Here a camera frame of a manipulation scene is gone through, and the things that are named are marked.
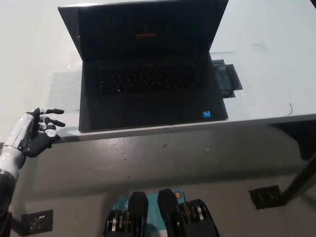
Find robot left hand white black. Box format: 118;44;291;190
3;108;66;158

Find dark grey laptop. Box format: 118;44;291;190
58;0;229;133

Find black ribbed robot body block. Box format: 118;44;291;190
157;189;220;237
103;191;152;237

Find black table leg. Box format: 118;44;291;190
280;153;316;206

